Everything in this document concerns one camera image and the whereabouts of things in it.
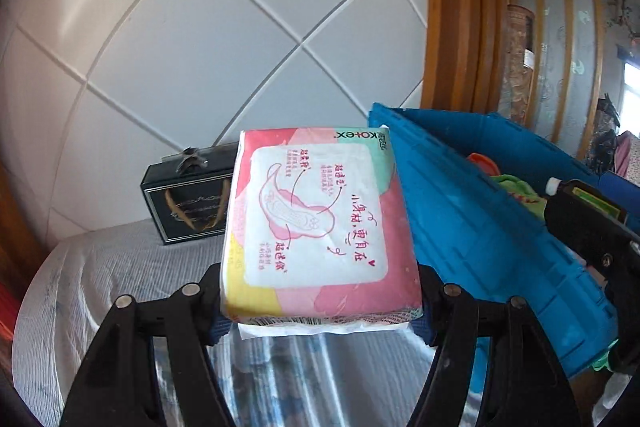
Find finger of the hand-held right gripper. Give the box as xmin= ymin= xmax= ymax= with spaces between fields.
xmin=544 ymin=194 xmax=640 ymax=270

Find black gift box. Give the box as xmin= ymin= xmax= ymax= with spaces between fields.
xmin=140 ymin=147 xmax=238 ymax=246

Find white quilted headboard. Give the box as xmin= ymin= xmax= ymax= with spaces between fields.
xmin=0 ymin=0 xmax=431 ymax=248

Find dark hanging clothes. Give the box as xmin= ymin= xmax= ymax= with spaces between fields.
xmin=585 ymin=94 xmax=640 ymax=180

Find wooden headboard post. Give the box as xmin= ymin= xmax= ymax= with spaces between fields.
xmin=420 ymin=0 xmax=506 ymax=112

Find wooden frosted glass partition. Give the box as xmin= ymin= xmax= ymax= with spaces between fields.
xmin=495 ymin=0 xmax=640 ymax=158

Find blue plastic crate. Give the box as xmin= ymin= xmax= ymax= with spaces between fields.
xmin=369 ymin=103 xmax=640 ymax=378

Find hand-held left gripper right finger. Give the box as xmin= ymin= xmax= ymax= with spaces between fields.
xmin=407 ymin=263 xmax=583 ymax=427

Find orange red toy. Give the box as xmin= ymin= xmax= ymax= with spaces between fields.
xmin=467 ymin=152 xmax=501 ymax=175

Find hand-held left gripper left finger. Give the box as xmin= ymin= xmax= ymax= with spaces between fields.
xmin=60 ymin=264 xmax=236 ymax=427

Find striped bed sheet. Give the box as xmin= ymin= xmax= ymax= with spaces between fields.
xmin=12 ymin=219 xmax=501 ymax=427

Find pink white pad packet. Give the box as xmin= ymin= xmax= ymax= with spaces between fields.
xmin=220 ymin=125 xmax=423 ymax=340

